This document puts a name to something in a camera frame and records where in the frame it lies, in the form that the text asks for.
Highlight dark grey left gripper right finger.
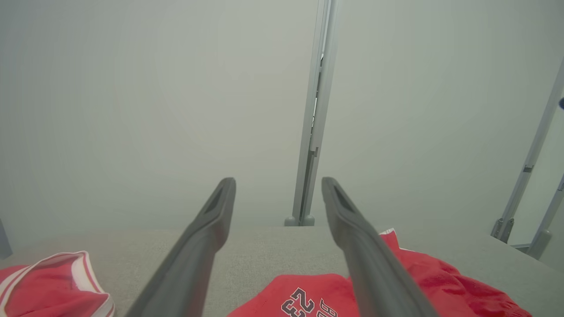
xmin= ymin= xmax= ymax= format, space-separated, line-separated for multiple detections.
xmin=322 ymin=177 xmax=439 ymax=317

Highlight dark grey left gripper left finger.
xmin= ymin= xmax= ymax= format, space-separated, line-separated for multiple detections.
xmin=126 ymin=177 xmax=237 ymax=317

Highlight red shorts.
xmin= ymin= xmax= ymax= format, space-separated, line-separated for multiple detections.
xmin=227 ymin=229 xmax=532 ymax=317

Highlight red basketball jersey white trim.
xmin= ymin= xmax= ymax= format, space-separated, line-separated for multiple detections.
xmin=0 ymin=251 xmax=116 ymax=317

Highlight grey round-ended tube stand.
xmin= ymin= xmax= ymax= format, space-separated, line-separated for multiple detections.
xmin=526 ymin=175 xmax=564 ymax=260

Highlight grey metal partition post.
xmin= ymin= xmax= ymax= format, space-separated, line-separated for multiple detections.
xmin=291 ymin=0 xmax=341 ymax=221

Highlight aluminium frame post with bracket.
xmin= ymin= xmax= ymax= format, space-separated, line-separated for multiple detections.
xmin=491 ymin=57 xmax=564 ymax=243

